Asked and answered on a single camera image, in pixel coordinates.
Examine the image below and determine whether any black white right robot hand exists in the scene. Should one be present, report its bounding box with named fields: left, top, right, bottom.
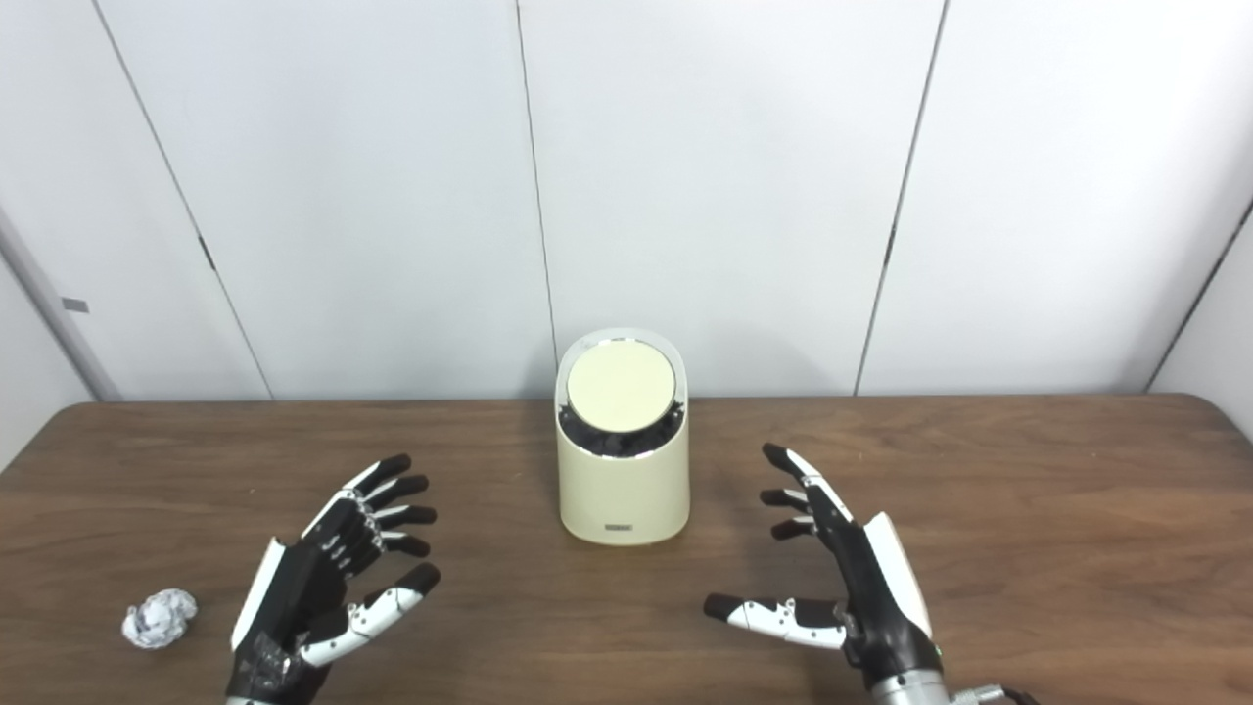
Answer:
left=703, top=443, right=946, bottom=692

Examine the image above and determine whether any black bin liner bag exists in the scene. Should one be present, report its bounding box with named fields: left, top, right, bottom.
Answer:
left=558, top=397, right=684, bottom=459

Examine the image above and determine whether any white paper ball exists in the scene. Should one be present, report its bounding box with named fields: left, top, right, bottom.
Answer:
left=121, top=588, right=199, bottom=649

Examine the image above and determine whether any cream-colored cylindrical bin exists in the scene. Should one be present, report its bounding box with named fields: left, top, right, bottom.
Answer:
left=555, top=328, right=691, bottom=546

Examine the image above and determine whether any cream round bin lid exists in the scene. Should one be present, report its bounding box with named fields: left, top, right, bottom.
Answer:
left=566, top=338, right=678, bottom=434

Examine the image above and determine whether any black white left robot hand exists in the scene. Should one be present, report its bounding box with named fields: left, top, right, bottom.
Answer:
left=225, top=453, right=441, bottom=705

